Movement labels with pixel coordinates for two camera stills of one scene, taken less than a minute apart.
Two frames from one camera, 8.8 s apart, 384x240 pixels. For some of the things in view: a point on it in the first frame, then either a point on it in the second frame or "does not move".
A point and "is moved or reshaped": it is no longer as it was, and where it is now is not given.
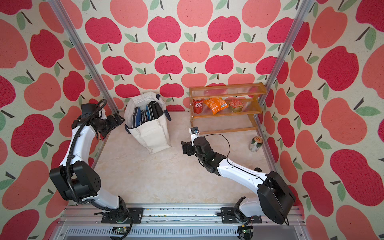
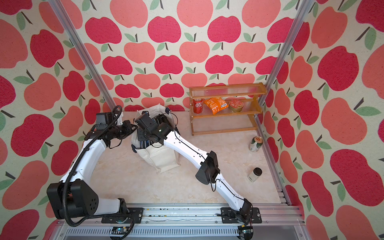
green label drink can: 255,144 does not move
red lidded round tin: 236,105 does not move
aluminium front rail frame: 83,223 does not move
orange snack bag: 216,104 does not move
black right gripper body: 189,146 to 149,135
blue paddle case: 136,118 to 145,143
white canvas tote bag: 154,135 is moved or reshaped
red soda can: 197,105 does not move
